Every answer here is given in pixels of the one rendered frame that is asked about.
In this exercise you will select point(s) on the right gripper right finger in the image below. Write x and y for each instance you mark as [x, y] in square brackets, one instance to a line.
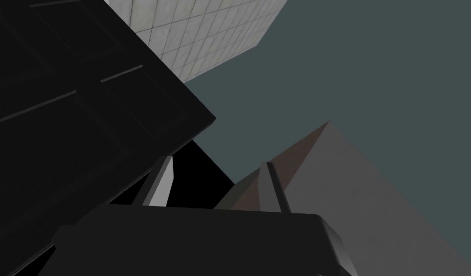
[269, 189]

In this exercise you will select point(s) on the black panelled door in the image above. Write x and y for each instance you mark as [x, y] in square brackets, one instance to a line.
[78, 119]

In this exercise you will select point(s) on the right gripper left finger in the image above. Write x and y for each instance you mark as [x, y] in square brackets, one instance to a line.
[158, 187]

